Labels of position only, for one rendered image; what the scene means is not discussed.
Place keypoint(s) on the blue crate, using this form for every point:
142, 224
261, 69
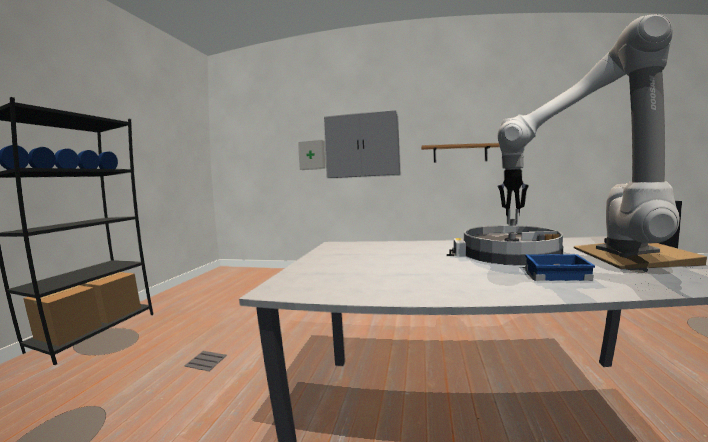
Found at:
571, 270

